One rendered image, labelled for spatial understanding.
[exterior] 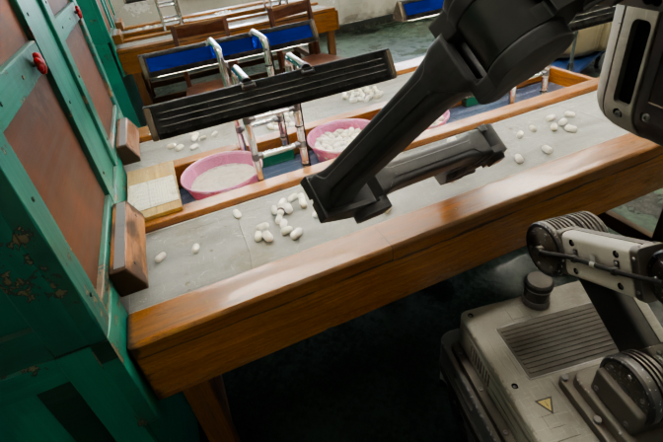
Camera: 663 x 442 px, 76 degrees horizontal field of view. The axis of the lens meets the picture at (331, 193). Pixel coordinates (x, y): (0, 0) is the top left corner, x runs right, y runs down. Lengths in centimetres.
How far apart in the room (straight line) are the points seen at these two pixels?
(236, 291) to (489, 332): 65
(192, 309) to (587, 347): 93
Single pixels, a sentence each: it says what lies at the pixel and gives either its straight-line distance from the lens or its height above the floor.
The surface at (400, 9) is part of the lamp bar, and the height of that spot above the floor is 109.
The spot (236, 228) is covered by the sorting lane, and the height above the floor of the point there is 74.
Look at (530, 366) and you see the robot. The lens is 117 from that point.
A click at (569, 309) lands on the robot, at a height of 48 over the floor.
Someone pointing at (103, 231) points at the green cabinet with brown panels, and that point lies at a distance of 110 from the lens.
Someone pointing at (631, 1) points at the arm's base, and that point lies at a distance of 53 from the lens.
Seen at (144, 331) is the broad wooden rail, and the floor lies 76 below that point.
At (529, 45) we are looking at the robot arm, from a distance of 42.
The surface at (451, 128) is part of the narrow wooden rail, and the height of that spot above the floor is 76.
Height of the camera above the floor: 141
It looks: 33 degrees down
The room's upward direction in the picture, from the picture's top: 8 degrees counter-clockwise
